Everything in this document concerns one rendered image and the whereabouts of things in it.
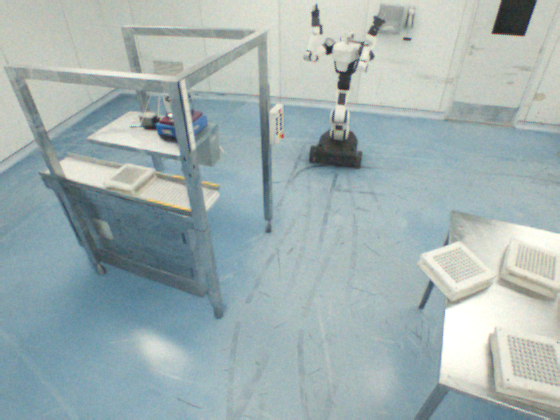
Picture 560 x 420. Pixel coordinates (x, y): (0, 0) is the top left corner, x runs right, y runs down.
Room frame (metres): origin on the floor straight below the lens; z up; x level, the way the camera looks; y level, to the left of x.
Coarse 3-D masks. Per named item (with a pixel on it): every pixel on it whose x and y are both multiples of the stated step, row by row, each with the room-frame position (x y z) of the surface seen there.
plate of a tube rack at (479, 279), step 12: (432, 252) 1.15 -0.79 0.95; (444, 252) 1.15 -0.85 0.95; (468, 252) 1.14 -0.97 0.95; (432, 264) 1.08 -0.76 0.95; (456, 264) 1.07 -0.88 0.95; (480, 264) 1.06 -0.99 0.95; (444, 276) 1.00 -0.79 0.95; (480, 276) 0.99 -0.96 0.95; (492, 276) 0.98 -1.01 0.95; (456, 288) 0.93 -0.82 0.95; (468, 288) 0.94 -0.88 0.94
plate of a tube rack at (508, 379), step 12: (504, 336) 0.69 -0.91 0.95; (516, 336) 0.68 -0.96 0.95; (528, 336) 0.68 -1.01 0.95; (540, 336) 0.67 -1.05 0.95; (504, 348) 0.64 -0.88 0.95; (540, 348) 0.62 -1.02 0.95; (504, 360) 0.59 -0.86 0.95; (516, 360) 0.59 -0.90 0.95; (504, 372) 0.55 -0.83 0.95; (504, 384) 0.51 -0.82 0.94; (516, 384) 0.50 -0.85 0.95; (528, 384) 0.50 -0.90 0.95; (540, 384) 0.49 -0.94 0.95; (552, 396) 0.45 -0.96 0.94
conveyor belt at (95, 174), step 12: (72, 168) 2.17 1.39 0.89; (84, 168) 2.16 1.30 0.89; (96, 168) 2.15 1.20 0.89; (108, 168) 2.14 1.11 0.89; (84, 180) 2.00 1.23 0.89; (96, 180) 1.99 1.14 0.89; (156, 180) 1.96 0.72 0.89; (168, 180) 1.95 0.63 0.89; (144, 192) 1.83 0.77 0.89; (156, 192) 1.82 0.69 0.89; (168, 192) 1.82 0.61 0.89; (180, 192) 1.81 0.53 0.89; (204, 192) 1.80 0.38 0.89; (216, 192) 1.80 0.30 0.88; (180, 204) 1.69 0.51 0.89
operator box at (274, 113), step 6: (276, 108) 2.42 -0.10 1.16; (282, 108) 2.47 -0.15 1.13; (270, 114) 2.36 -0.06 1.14; (276, 114) 2.36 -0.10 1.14; (282, 114) 2.47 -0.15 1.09; (270, 120) 2.36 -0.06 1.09; (282, 120) 2.47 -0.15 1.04; (270, 126) 2.36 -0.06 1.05; (276, 126) 2.35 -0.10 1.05; (270, 132) 2.36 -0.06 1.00; (282, 132) 2.47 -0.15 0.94; (270, 138) 2.36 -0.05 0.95; (276, 138) 2.35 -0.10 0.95; (270, 144) 2.36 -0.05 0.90; (276, 144) 2.35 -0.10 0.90
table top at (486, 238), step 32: (480, 224) 1.41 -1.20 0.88; (512, 224) 1.40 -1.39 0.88; (480, 256) 1.17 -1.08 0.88; (512, 288) 0.96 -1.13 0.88; (448, 320) 0.82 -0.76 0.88; (480, 320) 0.81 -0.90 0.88; (512, 320) 0.80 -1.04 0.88; (544, 320) 0.78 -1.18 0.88; (448, 352) 0.68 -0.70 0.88; (480, 352) 0.67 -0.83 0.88; (448, 384) 0.55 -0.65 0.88; (480, 384) 0.54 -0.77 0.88; (544, 416) 0.41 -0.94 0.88
